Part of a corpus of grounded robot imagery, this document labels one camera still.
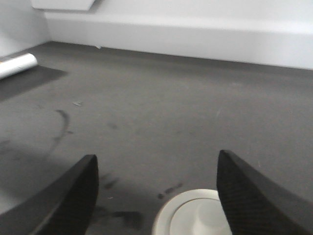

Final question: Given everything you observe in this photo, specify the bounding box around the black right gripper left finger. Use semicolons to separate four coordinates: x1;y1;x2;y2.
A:
0;155;99;235

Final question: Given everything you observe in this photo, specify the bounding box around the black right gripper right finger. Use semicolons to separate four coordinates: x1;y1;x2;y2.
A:
216;150;313;235

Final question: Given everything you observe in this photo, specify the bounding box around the glass jar with white lid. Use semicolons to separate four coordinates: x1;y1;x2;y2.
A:
151;189;232;235

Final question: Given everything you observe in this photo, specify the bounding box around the white paper roll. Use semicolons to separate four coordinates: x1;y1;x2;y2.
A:
0;53;38;80

